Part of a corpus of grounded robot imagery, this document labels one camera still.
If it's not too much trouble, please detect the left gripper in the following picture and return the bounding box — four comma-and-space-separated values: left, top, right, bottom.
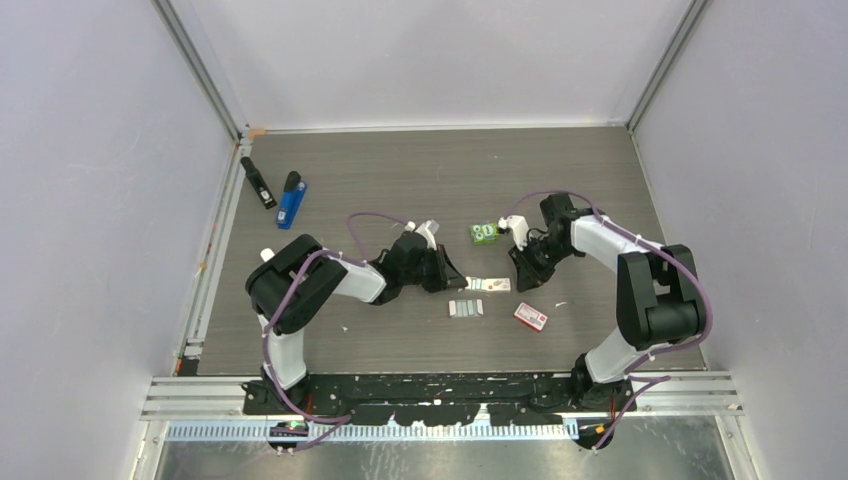
401, 244, 468, 294

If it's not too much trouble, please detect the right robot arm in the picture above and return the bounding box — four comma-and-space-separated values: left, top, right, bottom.
497, 191, 713, 411

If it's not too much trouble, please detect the blue stapler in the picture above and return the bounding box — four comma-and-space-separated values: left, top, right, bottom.
276, 170, 308, 230

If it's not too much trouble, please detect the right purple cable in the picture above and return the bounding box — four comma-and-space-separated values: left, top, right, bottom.
503, 190, 713, 452

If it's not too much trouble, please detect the green owl eraser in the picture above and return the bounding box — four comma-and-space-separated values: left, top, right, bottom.
469, 223, 500, 245

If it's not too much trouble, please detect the staple tray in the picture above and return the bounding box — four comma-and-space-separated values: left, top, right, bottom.
448, 299, 484, 318
465, 277, 484, 291

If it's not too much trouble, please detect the white staple box sleeve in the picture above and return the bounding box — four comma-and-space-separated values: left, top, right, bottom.
479, 278, 512, 292

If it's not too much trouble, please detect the slotted cable duct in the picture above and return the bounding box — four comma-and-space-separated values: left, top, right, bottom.
165, 419, 579, 443

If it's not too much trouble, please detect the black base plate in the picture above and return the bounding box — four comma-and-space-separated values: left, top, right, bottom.
241, 373, 634, 427

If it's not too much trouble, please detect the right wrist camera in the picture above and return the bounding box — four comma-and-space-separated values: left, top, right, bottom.
497, 215, 530, 251

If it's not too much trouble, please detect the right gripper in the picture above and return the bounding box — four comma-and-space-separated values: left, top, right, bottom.
510, 235, 579, 292

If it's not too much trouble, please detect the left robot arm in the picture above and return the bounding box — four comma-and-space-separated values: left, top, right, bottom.
245, 231, 467, 414

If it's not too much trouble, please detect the black stapler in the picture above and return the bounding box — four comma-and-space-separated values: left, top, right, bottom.
240, 156, 277, 210

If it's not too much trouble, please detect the red staple box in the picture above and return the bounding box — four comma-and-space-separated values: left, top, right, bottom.
513, 302, 548, 332

